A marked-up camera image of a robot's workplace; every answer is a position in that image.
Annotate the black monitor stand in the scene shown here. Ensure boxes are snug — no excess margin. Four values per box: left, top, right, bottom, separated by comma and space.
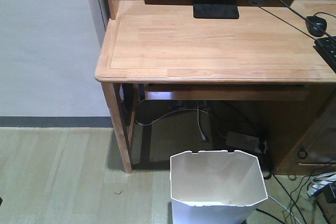
192, 0, 239, 19

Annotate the wooden desk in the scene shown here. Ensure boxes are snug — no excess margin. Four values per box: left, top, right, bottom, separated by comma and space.
95, 0, 335, 173

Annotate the black keyboard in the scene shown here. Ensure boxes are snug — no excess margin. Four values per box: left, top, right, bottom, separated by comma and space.
314, 36, 336, 72

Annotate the white plastic trash bin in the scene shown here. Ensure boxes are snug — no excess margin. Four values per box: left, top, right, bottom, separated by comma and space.
170, 150, 268, 223

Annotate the white power strip under desk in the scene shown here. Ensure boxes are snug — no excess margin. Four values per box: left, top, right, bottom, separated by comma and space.
226, 131, 268, 154

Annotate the grey cable under desk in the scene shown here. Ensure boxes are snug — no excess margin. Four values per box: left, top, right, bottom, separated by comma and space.
134, 100, 211, 143

